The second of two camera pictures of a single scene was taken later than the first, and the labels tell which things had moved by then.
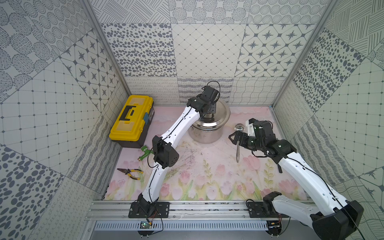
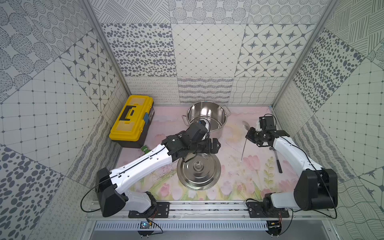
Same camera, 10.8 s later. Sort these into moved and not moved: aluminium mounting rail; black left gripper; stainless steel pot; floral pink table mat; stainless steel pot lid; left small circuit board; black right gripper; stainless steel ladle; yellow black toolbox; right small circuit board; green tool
Moved: black left gripper; black right gripper; stainless steel pot lid; stainless steel pot; stainless steel ladle
Not moved: right small circuit board; floral pink table mat; green tool; aluminium mounting rail; yellow black toolbox; left small circuit board
